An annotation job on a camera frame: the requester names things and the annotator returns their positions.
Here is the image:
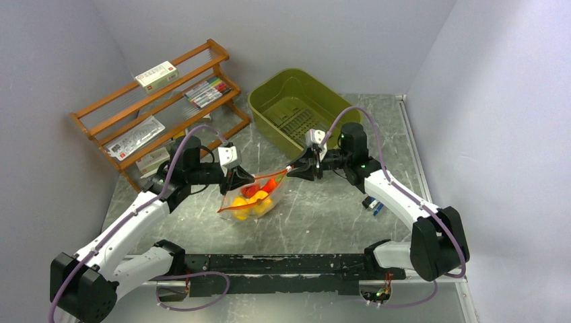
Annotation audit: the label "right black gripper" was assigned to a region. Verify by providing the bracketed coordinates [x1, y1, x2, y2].
[286, 146, 351, 180]

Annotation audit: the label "dark red toy strawberry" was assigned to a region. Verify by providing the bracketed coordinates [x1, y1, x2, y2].
[240, 184, 261, 199]

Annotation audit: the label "clear zip top bag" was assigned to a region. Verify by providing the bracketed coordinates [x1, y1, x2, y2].
[217, 168, 288, 221]

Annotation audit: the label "orange toy carrot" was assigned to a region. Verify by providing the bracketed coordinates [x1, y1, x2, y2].
[261, 176, 283, 194]

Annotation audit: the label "yellow toy bell pepper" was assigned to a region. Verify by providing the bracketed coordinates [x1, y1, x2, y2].
[248, 190, 273, 216]

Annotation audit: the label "yellow toy mango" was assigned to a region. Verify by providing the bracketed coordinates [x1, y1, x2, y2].
[231, 196, 250, 221]

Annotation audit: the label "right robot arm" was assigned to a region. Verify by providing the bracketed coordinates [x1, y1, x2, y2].
[287, 122, 469, 281]

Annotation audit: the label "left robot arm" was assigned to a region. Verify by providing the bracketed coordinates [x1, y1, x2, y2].
[48, 135, 255, 322]

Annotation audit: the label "olive green plastic basin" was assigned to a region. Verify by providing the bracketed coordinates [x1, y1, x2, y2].
[247, 68, 351, 159]

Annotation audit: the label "blue stapler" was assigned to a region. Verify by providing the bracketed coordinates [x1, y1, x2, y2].
[362, 196, 384, 217]

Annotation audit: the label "wooden shelf rack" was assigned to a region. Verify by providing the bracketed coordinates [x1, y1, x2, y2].
[70, 39, 251, 191]

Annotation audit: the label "small box under shelf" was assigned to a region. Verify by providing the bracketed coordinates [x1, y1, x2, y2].
[135, 147, 170, 178]

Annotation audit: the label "pack of coloured markers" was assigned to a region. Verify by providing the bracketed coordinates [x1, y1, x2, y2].
[184, 76, 232, 109]

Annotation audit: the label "clear flat plastic package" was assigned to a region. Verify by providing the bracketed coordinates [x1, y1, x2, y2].
[104, 116, 166, 161]

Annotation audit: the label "white green box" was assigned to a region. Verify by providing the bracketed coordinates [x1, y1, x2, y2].
[134, 61, 179, 95]

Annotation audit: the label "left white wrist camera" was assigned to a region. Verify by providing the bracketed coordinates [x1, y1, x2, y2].
[217, 146, 242, 170]

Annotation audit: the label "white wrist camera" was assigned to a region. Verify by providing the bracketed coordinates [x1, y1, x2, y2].
[217, 146, 242, 170]
[305, 129, 327, 149]

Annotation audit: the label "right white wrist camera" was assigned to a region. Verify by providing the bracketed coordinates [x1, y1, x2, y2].
[305, 129, 327, 149]

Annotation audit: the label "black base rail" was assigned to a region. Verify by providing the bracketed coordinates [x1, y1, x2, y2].
[152, 241, 407, 299]

